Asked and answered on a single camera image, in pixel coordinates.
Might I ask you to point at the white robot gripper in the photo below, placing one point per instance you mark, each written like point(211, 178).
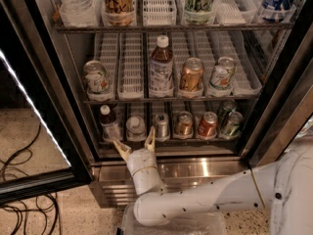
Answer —
point(141, 161)

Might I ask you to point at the clear water bottle white cap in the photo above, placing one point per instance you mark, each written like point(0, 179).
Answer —
point(135, 129)

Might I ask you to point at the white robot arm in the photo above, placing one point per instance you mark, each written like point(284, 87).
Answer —
point(284, 187)

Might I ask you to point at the silver can bottom shelf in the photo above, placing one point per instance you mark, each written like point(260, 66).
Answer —
point(161, 124)

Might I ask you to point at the brown tea bottle bottom shelf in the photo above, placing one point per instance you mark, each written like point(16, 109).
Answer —
point(110, 124)

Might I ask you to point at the brown tea bottle shelf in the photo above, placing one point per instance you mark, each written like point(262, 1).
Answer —
point(161, 69)
point(110, 124)

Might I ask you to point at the gold can bottom shelf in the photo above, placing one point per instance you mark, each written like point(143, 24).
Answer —
point(183, 127)

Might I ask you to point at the empty white tray middle shelf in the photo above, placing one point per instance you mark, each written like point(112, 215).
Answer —
point(131, 68)

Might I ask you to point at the red can bottom shelf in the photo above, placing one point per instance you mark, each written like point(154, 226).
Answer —
point(207, 128)

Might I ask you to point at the brown tea bottle middle shelf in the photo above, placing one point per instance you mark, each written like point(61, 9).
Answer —
point(161, 69)

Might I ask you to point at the gold can middle shelf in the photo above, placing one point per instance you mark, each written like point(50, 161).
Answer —
point(190, 84)

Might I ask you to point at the open fridge glass door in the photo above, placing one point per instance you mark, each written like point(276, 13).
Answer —
point(44, 137)

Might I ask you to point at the green can front bottom shelf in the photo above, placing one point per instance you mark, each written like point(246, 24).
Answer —
point(231, 125)

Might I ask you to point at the green can rear bottom shelf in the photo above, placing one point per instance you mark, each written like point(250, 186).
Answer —
point(225, 108)

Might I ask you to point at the stainless steel fridge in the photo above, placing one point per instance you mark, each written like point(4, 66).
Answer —
point(271, 57)

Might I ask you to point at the gold tall can top shelf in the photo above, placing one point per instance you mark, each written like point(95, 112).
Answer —
point(118, 12)

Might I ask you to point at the clear water bottle top shelf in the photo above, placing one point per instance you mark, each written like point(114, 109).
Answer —
point(78, 13)

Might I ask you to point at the green tall can top shelf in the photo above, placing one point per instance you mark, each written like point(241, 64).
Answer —
point(198, 11)

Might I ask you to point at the blue white can top shelf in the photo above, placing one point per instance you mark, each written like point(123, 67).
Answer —
point(276, 10)

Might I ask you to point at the white green can middle left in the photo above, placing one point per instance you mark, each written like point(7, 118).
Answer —
point(97, 81)

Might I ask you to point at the clear plastic bin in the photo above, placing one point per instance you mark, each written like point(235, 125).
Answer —
point(187, 224)

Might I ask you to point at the white orange can middle right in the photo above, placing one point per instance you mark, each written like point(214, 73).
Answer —
point(220, 83)

